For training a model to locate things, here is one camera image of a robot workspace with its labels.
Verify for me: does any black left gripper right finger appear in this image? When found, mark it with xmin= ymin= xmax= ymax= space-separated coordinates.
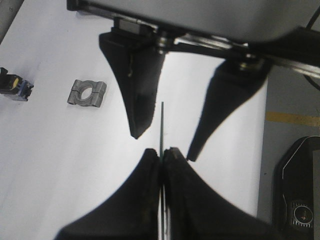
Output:
xmin=163 ymin=147 xmax=275 ymax=240

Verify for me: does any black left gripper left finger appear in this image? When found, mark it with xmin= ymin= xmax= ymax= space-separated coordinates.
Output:
xmin=57 ymin=148 xmax=160 ymax=240

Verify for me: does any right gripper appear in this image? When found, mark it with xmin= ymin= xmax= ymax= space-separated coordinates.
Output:
xmin=66 ymin=0 xmax=320 ymax=161

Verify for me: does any green circuit board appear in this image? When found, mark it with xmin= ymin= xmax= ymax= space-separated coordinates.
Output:
xmin=159 ymin=101 xmax=167 ymax=240

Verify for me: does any black robot base device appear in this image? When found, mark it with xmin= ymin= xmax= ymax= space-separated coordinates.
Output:
xmin=271 ymin=136 xmax=320 ymax=240

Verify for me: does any grey metal clamp block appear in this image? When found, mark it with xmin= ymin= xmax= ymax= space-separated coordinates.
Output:
xmin=67 ymin=79 xmax=107 ymax=108

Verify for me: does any red emergency stop button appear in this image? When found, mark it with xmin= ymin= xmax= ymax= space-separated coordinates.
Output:
xmin=0 ymin=67 xmax=34 ymax=102

